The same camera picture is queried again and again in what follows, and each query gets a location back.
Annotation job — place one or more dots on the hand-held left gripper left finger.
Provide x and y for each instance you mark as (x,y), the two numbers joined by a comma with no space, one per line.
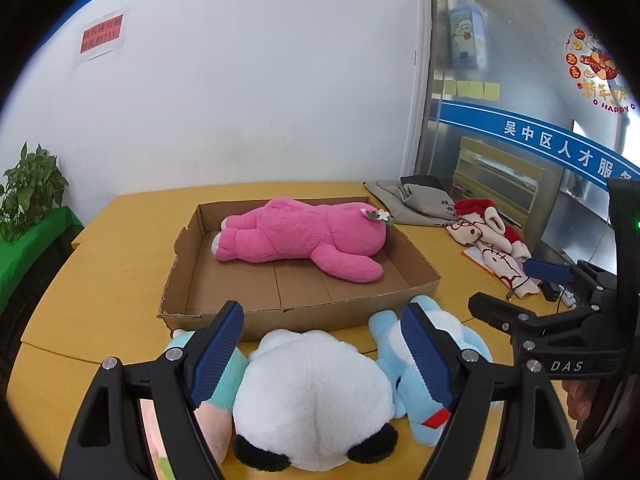
(220,350)

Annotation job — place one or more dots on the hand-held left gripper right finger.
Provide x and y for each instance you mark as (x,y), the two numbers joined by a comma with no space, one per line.
(425,360)

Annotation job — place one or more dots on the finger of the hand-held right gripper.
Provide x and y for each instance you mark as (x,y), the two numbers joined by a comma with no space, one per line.
(505,312)
(547,270)

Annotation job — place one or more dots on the teal and pink plush toy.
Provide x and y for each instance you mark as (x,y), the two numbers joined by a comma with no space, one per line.
(225,385)

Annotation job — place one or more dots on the light blue plush toy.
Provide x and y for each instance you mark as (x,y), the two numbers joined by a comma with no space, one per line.
(385,335)

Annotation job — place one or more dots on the panda plush toy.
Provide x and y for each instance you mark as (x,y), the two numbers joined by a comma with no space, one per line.
(310,390)

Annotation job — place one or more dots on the shallow cardboard box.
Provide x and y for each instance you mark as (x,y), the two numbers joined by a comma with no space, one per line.
(300,285)

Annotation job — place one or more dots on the person's right hand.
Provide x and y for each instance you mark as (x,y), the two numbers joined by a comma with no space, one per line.
(577,400)

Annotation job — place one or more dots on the black charger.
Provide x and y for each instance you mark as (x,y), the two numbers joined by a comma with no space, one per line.
(552,291)

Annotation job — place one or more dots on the red and white printed cloth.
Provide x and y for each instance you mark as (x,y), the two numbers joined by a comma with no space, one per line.
(480,235)

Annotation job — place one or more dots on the beige slatted furniture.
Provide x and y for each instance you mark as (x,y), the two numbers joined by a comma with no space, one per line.
(500,175)

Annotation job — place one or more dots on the grey cloth bag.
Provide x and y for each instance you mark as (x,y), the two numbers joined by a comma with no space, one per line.
(425,205)

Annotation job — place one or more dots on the pink plush bear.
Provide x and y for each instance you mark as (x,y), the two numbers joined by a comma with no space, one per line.
(290,235)

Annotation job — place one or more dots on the blue window banner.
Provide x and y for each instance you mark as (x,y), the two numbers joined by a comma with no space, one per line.
(525,135)

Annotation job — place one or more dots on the dark grey cloth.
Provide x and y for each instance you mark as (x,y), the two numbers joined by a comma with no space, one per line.
(425,181)

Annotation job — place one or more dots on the bright yellow sticky note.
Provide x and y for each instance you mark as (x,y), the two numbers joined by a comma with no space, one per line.
(491,91)

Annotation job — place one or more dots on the pale yellow sticky note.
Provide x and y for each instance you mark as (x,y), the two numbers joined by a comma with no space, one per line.
(462,87)

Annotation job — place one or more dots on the green cloth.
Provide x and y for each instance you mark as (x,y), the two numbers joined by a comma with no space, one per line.
(30,250)

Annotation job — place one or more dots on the red festive window decal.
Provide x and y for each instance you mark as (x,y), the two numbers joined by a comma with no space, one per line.
(595,60)

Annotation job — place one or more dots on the blue carton poster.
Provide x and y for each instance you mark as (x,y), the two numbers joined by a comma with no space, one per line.
(467,35)

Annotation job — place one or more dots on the green potted plant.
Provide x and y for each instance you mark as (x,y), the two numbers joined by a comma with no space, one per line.
(30,185)

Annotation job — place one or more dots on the red paper notice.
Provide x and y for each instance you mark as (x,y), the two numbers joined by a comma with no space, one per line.
(102,35)

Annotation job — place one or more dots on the metal door frame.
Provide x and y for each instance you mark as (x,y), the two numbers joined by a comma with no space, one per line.
(425,85)

